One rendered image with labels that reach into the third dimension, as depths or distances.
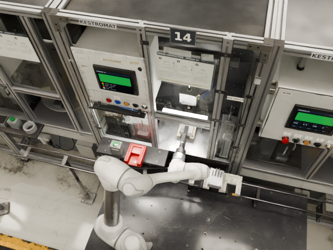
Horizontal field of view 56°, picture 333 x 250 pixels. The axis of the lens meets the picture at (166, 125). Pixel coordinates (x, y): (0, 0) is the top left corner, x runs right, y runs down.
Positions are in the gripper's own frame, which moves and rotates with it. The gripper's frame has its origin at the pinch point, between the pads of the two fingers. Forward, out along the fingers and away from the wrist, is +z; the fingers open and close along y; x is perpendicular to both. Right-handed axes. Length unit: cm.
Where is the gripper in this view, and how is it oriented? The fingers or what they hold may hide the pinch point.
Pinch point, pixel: (186, 131)
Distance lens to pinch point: 235.2
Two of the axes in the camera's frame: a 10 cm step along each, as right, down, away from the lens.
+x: -9.7, -1.9, 1.7
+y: -0.4, -5.7, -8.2
